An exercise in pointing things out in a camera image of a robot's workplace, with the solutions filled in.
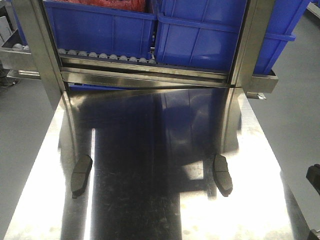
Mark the right blue plastic crate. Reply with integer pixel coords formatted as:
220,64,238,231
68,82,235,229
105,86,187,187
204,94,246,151
154,0,310,75

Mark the stainless steel roller rack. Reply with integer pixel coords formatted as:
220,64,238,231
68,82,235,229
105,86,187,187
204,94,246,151
0,0,278,108

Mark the left blue plastic crate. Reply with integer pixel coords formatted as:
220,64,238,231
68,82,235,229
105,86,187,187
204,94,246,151
44,0,157,58

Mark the grey brake pad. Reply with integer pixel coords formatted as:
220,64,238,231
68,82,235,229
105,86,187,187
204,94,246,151
212,154,233,197
70,154,93,199

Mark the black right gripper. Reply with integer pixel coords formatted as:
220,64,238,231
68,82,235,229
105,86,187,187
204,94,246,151
305,163,320,240

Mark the blue plastic crate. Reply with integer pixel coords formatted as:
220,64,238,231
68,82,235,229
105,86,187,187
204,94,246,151
44,0,157,58
154,0,310,75

